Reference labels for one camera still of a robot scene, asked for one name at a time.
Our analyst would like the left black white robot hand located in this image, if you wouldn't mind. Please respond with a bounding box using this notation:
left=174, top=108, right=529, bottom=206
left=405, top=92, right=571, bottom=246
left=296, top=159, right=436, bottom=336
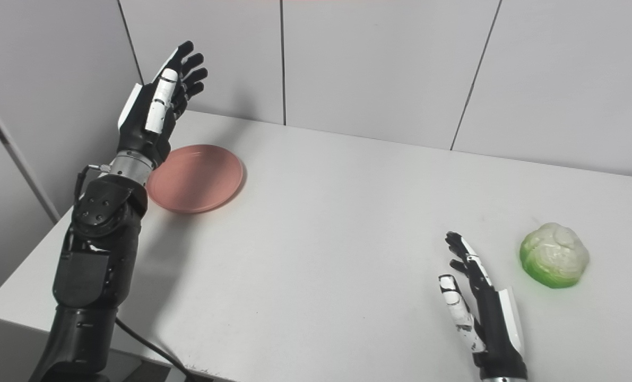
left=116, top=41, right=209, bottom=169

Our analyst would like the pink plastic plate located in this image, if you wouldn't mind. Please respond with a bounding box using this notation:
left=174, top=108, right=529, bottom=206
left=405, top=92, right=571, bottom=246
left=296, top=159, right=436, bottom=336
left=146, top=144, right=244, bottom=214

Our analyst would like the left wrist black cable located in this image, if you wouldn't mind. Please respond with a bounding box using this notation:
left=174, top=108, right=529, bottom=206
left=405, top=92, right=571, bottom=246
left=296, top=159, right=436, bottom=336
left=74, top=164, right=111, bottom=207

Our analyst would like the thick black cable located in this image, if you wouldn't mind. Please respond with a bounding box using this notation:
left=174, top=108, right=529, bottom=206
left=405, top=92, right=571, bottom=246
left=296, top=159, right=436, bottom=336
left=114, top=317, right=195, bottom=382

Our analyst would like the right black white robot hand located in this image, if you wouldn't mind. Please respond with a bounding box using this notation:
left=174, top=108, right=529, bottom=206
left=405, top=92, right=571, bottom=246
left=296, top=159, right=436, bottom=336
left=438, top=231, right=529, bottom=380

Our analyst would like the green white toy cabbage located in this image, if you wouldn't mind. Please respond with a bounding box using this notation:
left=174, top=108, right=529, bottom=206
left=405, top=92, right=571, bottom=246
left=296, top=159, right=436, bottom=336
left=519, top=222, right=590, bottom=289

